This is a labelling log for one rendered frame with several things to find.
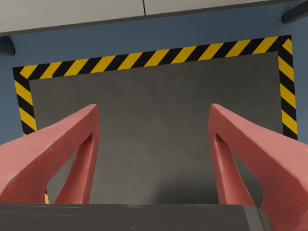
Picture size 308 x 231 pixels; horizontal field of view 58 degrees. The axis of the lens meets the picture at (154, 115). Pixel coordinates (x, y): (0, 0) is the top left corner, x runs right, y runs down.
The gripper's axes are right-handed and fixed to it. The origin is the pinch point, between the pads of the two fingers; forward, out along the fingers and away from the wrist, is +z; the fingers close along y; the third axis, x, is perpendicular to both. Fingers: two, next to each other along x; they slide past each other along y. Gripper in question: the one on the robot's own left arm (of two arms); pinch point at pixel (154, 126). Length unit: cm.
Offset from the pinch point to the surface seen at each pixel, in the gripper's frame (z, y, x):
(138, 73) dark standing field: 94, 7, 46
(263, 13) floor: 106, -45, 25
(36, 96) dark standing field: 90, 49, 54
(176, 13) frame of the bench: 68, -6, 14
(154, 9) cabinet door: 62, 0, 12
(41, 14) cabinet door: 55, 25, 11
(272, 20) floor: 105, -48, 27
